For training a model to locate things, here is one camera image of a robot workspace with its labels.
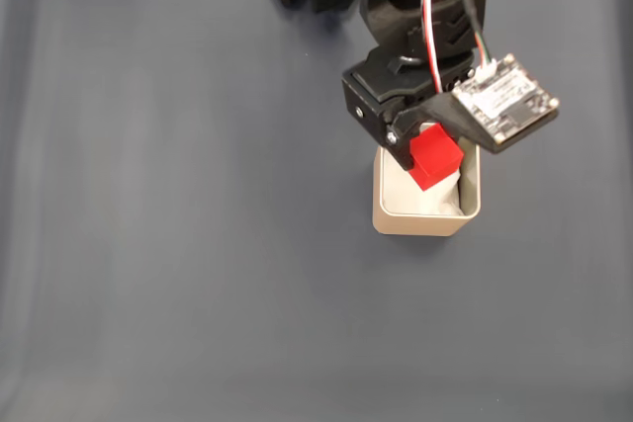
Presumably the red cube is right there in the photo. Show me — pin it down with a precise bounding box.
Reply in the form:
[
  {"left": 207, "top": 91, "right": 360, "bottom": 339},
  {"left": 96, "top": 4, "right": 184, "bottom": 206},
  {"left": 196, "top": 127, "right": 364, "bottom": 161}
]
[{"left": 408, "top": 125, "right": 465, "bottom": 192}]

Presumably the beige square box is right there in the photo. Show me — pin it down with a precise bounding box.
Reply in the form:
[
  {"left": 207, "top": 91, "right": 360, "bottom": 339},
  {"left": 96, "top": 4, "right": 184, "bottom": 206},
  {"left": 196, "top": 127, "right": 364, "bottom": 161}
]
[{"left": 371, "top": 121, "right": 482, "bottom": 238}]

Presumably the black camera cable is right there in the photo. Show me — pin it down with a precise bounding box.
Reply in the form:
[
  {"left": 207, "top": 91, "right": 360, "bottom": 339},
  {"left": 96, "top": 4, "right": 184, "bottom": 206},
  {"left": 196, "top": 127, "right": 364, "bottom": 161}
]
[{"left": 449, "top": 0, "right": 498, "bottom": 80}]

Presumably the red white servo cable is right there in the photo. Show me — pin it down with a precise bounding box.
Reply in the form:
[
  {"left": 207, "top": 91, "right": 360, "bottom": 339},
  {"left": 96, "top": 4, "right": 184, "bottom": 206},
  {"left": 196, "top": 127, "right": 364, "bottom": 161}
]
[{"left": 421, "top": 0, "right": 445, "bottom": 96}]

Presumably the white tissue paper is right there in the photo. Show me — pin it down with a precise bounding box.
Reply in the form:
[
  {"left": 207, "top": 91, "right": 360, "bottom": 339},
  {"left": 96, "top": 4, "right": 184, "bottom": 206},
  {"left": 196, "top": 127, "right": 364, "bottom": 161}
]
[{"left": 384, "top": 149, "right": 466, "bottom": 217}]

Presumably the bare camera circuit board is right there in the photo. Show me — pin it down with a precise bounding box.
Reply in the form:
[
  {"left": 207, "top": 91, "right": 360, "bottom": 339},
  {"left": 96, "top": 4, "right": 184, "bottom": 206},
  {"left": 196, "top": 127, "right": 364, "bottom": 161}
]
[{"left": 452, "top": 53, "right": 561, "bottom": 144}]

